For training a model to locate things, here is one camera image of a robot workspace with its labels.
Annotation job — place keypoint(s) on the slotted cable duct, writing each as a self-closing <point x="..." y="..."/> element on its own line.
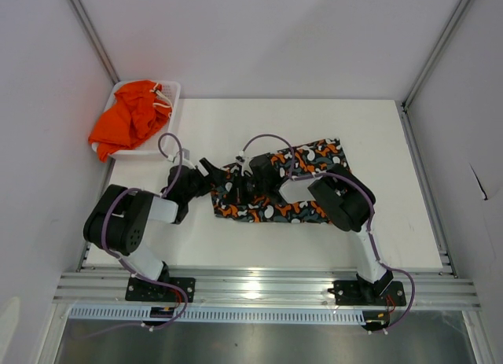
<point x="228" y="315"/>

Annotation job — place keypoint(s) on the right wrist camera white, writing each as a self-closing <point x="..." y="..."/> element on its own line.
<point x="242" y="161"/>

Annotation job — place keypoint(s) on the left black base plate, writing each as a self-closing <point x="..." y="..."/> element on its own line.
<point x="140" y="290"/>

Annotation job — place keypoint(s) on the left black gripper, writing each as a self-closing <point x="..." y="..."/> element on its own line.
<point x="215" y="178"/>

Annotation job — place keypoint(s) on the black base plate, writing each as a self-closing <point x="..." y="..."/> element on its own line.
<point x="140" y="290"/>
<point x="353" y="293"/>

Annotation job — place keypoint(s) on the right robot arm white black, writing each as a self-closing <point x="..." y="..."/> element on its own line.
<point x="346" y="202"/>

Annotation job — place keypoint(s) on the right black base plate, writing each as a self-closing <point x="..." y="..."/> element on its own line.
<point x="353" y="293"/>

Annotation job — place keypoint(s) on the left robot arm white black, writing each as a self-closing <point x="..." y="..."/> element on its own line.
<point x="117" y="223"/>

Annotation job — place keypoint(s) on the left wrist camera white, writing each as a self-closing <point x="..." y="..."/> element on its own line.
<point x="202" y="169"/>

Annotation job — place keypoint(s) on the white plastic basket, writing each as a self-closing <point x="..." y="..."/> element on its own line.
<point x="148" y="150"/>

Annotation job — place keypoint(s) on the aluminium mounting rail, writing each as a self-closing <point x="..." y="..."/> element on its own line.
<point x="266" y="288"/>

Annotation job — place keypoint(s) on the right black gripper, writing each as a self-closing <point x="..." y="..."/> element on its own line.
<point x="238" y="185"/>

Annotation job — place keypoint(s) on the camouflage orange black shorts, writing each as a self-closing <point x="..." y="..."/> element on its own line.
<point x="306" y="159"/>

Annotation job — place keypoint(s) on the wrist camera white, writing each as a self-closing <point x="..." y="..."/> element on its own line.
<point x="202" y="169"/>
<point x="242" y="161"/>

